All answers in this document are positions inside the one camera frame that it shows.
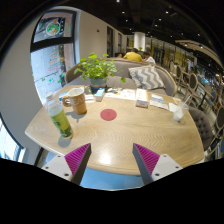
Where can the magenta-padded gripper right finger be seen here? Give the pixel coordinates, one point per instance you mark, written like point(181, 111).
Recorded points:
point(146, 160)

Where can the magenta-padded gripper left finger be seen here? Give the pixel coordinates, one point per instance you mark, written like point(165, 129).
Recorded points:
point(78, 159)

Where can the green-label clear drink bottle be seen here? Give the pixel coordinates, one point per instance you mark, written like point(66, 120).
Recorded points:
point(60, 120)

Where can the flat round red coaster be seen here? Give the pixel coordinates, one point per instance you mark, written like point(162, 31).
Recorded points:
point(108, 114)

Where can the clear plastic cup with straw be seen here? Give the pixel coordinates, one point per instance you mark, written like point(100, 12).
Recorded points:
point(179, 113)

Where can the brown ceramic mug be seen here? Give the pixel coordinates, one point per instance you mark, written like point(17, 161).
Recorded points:
point(78, 101)

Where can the white paper napkin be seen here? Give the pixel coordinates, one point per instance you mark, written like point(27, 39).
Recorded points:
point(172, 107)

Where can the small white blue packet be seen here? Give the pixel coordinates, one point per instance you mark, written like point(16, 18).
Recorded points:
point(157, 100)

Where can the white cardboard carton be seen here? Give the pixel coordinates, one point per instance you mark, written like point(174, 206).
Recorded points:
point(142, 97)

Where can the grey tufted chair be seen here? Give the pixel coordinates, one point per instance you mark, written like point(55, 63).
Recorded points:
point(200, 126)

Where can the grey curved sofa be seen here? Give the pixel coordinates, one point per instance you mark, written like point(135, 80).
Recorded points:
point(124, 81)

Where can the grey white chevron pillow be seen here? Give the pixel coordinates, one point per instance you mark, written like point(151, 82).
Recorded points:
point(146, 77)

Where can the group of dining chairs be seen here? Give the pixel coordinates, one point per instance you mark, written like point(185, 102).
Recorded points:
point(203, 93)

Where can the green potted plant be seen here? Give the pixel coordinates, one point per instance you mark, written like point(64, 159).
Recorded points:
point(96, 70)

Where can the person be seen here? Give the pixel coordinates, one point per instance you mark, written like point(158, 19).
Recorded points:
point(132, 56)
point(150, 59)

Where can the window with festive decals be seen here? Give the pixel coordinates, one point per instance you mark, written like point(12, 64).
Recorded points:
point(50, 60)

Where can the white round pillar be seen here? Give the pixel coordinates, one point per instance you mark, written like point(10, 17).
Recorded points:
point(139, 40)

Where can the group of ceiling lights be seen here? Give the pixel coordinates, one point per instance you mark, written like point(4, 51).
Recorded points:
point(160, 20)

